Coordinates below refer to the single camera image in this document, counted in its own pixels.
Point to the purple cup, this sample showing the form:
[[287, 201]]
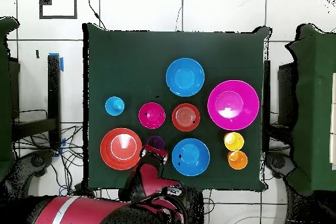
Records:
[[156, 141]]

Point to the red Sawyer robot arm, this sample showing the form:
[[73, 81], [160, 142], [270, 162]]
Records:
[[149, 176]]

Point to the small magenta bowl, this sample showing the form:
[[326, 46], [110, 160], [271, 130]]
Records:
[[152, 119]]

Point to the blue bowl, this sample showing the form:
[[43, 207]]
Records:
[[185, 76], [190, 157]]

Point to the small orange bowl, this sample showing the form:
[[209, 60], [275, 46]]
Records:
[[185, 117]]

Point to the large red-orange bowl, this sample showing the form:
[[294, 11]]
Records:
[[110, 150]]

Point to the blue cup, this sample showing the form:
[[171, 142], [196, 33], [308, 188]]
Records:
[[113, 108]]

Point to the yellow cup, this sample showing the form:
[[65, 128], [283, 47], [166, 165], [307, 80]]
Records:
[[233, 142]]

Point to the black power adapter box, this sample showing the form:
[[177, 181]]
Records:
[[84, 189]]

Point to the orange cup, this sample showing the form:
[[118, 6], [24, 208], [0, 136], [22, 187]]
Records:
[[239, 162]]

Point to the dark green table cloth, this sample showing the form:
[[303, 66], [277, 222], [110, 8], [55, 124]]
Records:
[[126, 63]]

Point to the large pink bowl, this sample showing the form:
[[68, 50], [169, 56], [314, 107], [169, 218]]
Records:
[[244, 113]]

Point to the black metal stand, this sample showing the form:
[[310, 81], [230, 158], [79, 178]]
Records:
[[53, 103], [287, 90]]

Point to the black grey stand base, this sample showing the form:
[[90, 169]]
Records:
[[278, 162], [34, 161]]

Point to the blue tape strip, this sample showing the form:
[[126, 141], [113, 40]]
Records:
[[61, 65]]

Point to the green cloth side table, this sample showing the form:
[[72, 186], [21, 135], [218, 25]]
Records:
[[315, 103], [5, 103]]

